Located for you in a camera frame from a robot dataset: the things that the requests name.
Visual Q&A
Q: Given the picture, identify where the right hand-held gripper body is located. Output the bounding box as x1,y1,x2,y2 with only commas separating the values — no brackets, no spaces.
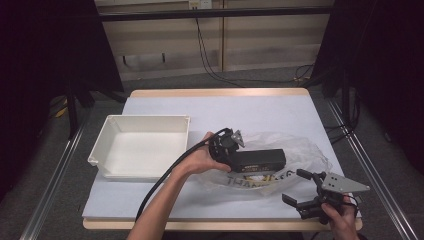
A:
299,171,371,225

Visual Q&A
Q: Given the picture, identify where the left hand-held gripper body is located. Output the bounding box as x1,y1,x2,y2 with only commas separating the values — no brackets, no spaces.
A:
209,127,246,171

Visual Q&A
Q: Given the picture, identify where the clear printed plastic bag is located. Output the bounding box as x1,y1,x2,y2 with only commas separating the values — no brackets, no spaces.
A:
196,131,333,198

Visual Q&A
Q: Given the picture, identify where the black rectangular box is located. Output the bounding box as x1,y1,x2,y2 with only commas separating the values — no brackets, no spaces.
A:
233,148,287,174

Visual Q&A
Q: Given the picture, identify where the white plastic bin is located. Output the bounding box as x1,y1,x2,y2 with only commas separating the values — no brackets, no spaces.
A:
87,114,191,183

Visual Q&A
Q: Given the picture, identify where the person's left hand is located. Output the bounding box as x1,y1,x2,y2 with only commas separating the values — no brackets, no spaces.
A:
179,131,232,178

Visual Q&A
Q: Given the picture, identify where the person's right hand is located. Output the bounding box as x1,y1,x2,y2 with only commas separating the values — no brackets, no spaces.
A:
321,195,360,236

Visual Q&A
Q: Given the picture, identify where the white table sheet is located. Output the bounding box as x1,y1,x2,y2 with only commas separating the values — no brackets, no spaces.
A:
82,95,363,221

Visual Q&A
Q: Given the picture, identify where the wooden table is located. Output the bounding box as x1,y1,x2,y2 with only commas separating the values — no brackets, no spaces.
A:
82,87,364,232

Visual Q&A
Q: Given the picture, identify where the black metal stand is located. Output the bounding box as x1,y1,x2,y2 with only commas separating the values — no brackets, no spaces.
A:
64,79,128,141
339,69,356,128

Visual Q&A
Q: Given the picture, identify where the black curtain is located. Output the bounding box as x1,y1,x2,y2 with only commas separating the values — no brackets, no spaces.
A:
313,0,424,174
0,0,125,201

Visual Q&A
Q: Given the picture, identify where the black horizontal bar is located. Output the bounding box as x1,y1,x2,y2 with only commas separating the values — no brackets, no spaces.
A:
99,5,334,22

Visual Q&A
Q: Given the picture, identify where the aluminium floor rail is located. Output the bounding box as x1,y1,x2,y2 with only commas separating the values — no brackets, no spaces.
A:
19,112,90,240
327,99,418,240

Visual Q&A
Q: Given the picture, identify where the thick black gripper cable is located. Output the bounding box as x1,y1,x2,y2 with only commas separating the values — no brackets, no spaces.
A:
134,127,233,223

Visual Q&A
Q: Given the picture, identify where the black wall cable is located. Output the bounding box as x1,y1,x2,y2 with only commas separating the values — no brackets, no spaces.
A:
194,17,244,88

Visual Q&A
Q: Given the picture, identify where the thin black floor cable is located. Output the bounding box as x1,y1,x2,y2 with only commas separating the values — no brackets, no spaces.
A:
292,62,316,85

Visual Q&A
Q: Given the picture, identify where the white wall socket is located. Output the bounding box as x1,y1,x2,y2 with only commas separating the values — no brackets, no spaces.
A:
188,0,213,10

